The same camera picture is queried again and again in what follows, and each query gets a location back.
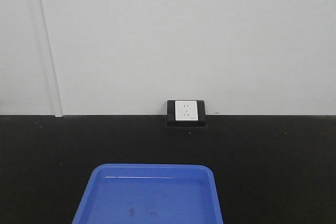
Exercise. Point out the blue plastic tray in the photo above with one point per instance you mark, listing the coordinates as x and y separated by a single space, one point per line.
150 193

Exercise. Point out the black socket mounting box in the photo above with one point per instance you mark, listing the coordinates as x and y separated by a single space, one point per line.
171 122

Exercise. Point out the white wall power socket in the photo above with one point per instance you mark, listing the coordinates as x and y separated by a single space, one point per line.
186 110

